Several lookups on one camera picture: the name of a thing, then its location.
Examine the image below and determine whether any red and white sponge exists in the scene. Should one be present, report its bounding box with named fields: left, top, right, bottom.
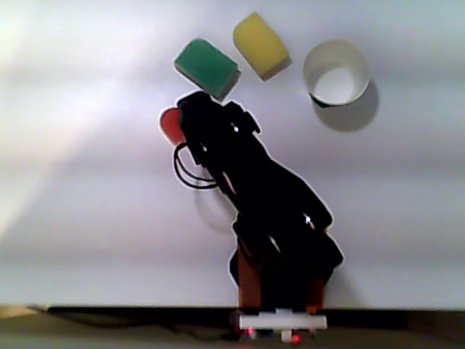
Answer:
left=158, top=106, right=187, bottom=146

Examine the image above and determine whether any white plastic bar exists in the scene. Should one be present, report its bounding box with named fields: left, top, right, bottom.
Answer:
left=238, top=313, right=328, bottom=332

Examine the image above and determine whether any white paper cup green band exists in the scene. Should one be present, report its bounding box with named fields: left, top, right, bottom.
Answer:
left=303, top=39, right=371, bottom=109

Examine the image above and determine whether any yellow and white sponge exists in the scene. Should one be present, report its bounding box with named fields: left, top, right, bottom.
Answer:
left=232, top=11, right=294, bottom=81

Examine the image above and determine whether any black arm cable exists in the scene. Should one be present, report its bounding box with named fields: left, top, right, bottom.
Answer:
left=171, top=143, right=219, bottom=190

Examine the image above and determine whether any green and white sponge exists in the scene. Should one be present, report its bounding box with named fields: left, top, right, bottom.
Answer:
left=173, top=38, right=241, bottom=101

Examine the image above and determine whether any controller board with red lights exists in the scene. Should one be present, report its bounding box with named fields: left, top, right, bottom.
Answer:
left=228, top=314, right=302, bottom=345

